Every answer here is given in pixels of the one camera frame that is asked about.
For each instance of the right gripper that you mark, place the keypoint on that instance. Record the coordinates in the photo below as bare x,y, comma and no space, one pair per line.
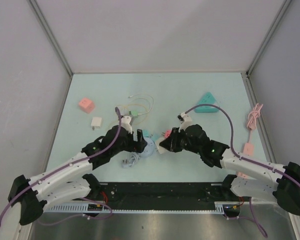
171,142

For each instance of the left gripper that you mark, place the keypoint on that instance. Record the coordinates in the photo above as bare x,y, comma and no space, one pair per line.
138,145

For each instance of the blue round power strip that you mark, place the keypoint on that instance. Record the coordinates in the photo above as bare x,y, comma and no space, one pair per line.
134,157

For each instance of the white square adapter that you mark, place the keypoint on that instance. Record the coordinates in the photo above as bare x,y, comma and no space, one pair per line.
159,148

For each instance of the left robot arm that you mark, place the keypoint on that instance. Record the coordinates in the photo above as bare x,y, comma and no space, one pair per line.
73,179

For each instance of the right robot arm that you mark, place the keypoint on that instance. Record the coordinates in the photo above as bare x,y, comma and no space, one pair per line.
268,181

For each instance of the light teal charger plug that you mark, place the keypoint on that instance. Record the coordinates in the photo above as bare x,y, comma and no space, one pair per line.
155,137

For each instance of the green charger plug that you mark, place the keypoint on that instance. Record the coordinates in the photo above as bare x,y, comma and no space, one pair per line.
133,113

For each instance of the pink square adapter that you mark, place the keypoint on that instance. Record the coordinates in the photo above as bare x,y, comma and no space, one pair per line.
166,134

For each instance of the teal triangular power strip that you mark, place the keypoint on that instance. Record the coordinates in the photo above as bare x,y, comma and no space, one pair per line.
207,98

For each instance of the white cube charger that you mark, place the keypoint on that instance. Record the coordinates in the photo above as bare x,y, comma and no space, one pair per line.
96,122

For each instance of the pink power strip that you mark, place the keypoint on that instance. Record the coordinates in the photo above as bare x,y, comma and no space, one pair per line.
248,150

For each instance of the pink cube socket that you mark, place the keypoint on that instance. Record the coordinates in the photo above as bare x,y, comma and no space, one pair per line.
86,105

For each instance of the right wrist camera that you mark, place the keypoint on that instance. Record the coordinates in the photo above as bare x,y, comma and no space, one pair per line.
185,121

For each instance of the grey cable duct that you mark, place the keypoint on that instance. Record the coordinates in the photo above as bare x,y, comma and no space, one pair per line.
96,208

